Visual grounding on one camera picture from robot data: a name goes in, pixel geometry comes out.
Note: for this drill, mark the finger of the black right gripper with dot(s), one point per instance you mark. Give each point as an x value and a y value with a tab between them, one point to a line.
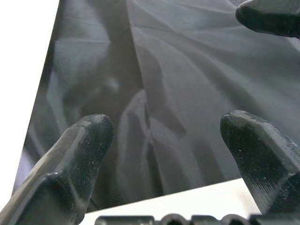
269	16

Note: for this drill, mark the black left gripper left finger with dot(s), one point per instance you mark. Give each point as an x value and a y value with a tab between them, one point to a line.
65	175

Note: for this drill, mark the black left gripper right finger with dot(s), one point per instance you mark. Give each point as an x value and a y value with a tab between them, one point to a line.
262	164

